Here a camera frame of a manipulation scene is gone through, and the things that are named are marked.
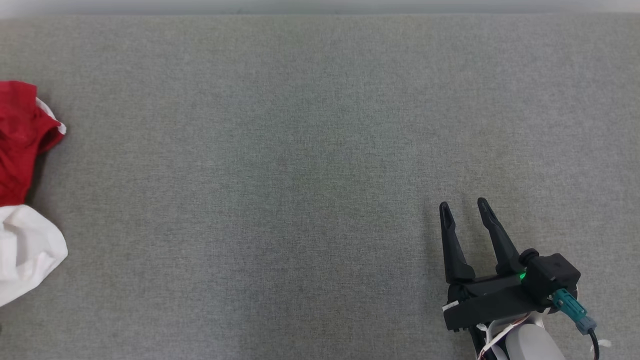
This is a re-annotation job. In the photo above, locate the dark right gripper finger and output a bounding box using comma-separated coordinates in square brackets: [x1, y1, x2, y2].
[439, 201, 476, 285]
[477, 197, 525, 276]

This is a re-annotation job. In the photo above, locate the grey fabric sofa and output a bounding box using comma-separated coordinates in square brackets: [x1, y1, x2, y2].
[0, 14, 640, 360]

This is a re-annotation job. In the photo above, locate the red shorts white trim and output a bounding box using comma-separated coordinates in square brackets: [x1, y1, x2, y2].
[0, 80, 67, 207]

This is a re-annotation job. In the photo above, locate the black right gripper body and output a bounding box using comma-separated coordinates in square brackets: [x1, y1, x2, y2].
[442, 272, 549, 332]

